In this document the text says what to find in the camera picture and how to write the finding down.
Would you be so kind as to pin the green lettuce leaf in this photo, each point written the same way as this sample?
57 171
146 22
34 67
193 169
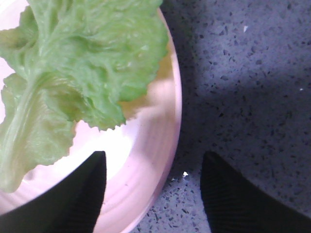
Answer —
73 60

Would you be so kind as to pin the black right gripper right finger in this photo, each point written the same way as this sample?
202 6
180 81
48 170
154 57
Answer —
234 205

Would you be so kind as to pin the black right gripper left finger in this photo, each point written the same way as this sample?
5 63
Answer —
72 206

